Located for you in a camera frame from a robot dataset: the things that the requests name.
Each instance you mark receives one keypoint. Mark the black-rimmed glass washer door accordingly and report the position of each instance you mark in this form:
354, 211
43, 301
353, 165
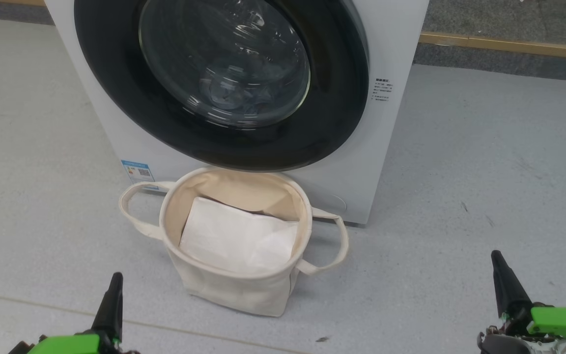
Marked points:
116, 98

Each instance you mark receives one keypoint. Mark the white front-load washing machine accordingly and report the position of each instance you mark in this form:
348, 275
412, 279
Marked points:
361, 162

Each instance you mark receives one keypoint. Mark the yellow wooden floor strip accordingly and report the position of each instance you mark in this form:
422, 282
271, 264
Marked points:
509, 45

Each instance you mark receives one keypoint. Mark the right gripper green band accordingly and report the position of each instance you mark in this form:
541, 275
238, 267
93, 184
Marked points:
563, 322

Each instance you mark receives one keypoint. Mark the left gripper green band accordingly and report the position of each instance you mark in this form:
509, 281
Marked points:
67, 345

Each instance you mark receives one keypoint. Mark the blue energy label sticker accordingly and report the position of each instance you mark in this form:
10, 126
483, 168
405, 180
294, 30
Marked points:
138, 172

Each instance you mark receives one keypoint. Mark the blue patterned garment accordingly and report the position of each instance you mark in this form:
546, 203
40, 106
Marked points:
258, 96

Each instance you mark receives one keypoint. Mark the black text notice sticker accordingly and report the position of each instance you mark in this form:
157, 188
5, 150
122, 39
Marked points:
382, 89

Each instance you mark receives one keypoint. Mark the cream canvas laundry basket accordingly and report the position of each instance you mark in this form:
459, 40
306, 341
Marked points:
234, 295

